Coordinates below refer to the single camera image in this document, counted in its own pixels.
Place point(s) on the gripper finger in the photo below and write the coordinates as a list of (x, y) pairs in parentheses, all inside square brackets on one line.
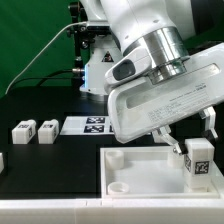
[(163, 135), (208, 115)]

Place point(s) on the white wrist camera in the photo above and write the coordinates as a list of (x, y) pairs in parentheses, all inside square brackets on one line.
[(136, 63)]

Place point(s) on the white sheet with markers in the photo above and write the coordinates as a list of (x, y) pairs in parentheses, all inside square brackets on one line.
[(87, 125)]

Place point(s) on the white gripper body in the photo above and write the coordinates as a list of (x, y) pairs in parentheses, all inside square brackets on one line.
[(140, 107)]

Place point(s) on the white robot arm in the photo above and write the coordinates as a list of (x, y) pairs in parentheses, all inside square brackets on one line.
[(157, 82)]

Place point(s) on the white square tabletop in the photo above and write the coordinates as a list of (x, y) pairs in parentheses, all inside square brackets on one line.
[(144, 173)]

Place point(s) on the white front fence wall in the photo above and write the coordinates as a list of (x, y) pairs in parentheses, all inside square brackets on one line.
[(112, 211)]

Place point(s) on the white block at left edge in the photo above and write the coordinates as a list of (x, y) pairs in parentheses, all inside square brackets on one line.
[(1, 163)]

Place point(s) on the black camera stand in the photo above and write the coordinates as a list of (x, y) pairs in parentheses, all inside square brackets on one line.
[(78, 32)]

